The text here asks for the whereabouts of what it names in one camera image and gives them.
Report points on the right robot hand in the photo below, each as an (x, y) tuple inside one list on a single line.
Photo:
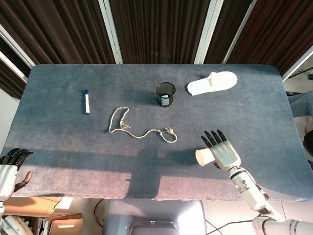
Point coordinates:
[(223, 153)]

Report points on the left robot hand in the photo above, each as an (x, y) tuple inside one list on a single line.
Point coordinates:
[(7, 175)]

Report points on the white paper cup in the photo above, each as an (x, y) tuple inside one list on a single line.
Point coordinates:
[(205, 156)]

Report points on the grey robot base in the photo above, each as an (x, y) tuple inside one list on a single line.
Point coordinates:
[(152, 218)]

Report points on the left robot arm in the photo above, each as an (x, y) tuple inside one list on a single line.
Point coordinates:
[(2, 213)]

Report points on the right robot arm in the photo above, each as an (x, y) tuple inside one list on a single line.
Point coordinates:
[(254, 195)]

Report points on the cardboard box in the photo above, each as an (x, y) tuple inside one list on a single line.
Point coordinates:
[(46, 215)]

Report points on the white slipper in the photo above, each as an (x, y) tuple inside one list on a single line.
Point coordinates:
[(212, 82)]

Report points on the blue table cloth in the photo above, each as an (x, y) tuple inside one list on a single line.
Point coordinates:
[(151, 122)]

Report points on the black mesh pen holder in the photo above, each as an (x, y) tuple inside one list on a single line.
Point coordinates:
[(166, 94)]

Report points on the blue white marker pen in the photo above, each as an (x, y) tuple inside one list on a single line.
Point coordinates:
[(86, 101)]

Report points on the dark wooden slat screen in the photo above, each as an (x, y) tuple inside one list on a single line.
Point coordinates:
[(159, 30)]

